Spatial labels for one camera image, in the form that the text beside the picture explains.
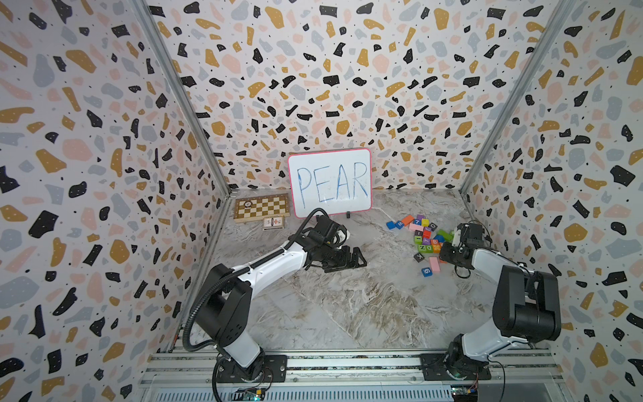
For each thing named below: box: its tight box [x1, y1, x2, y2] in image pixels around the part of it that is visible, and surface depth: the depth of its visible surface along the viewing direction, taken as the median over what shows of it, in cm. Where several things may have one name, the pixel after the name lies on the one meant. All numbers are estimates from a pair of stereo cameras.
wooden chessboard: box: [233, 192, 291, 224], surface depth 112 cm
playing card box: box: [262, 216, 285, 231], surface depth 109 cm
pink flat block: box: [428, 256, 441, 273], surface depth 98 cm
